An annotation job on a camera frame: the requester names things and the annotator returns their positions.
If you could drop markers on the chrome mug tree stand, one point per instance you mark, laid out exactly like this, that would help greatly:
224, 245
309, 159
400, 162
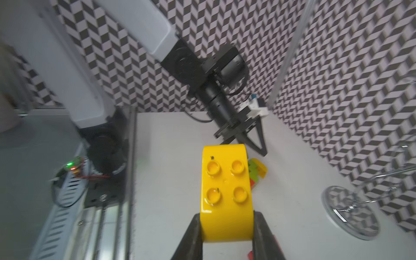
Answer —
376, 150

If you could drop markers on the white vent grille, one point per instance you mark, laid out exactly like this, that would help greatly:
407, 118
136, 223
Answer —
55, 235

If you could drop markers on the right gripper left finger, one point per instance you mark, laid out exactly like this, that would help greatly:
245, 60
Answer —
191, 245

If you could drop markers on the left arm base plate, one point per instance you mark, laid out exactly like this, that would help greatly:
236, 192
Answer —
103, 189

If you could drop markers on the aluminium front rail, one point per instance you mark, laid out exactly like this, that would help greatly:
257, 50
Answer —
104, 232

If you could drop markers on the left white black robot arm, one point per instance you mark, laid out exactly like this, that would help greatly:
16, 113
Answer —
89, 48

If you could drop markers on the yellow long lego brick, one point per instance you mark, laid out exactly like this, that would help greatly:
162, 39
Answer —
261, 168

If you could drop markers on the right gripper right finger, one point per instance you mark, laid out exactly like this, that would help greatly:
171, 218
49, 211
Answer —
264, 244

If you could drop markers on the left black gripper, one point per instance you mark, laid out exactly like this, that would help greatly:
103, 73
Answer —
232, 125

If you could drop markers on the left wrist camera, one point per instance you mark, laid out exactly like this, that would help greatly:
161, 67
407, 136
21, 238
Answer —
256, 106

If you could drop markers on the yellow curved lego brick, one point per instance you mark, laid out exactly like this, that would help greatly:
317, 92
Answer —
226, 210

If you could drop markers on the green lego brick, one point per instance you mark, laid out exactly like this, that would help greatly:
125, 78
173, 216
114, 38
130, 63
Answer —
253, 170

